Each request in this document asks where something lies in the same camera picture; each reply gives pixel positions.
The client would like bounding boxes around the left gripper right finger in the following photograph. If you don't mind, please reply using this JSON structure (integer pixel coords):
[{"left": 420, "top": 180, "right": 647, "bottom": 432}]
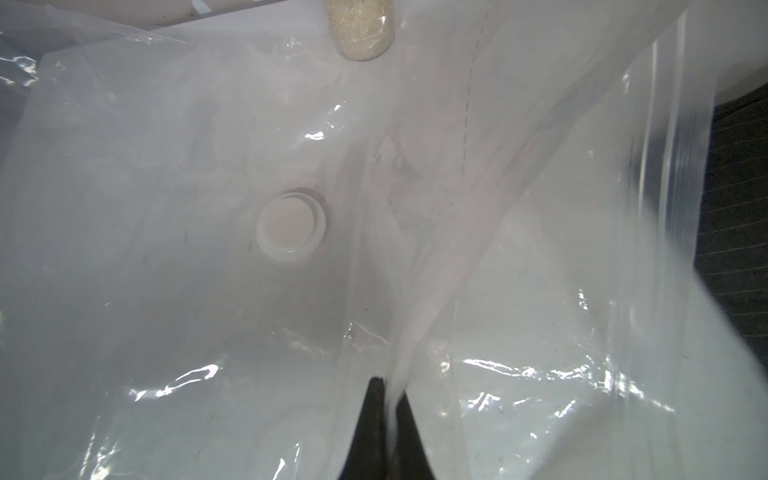
[{"left": 389, "top": 393, "right": 435, "bottom": 480}]

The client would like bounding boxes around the spice jar on table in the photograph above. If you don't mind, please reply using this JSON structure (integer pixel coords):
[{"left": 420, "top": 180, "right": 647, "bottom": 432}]
[{"left": 325, "top": 0, "right": 395, "bottom": 61}]

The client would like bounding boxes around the dark grey pinstripe shirt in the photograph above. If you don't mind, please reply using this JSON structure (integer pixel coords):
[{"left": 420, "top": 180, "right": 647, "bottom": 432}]
[{"left": 694, "top": 85, "right": 767, "bottom": 367}]

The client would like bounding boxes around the white bag valve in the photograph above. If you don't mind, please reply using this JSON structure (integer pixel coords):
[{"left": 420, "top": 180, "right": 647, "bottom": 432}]
[{"left": 256, "top": 191, "right": 327, "bottom": 263}]

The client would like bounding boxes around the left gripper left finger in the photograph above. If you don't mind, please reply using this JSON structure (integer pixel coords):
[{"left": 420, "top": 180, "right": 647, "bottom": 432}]
[{"left": 338, "top": 377, "right": 388, "bottom": 480}]

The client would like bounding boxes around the clear plastic vacuum bag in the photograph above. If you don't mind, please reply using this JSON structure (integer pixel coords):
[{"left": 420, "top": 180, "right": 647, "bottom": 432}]
[{"left": 1, "top": 1, "right": 767, "bottom": 479}]

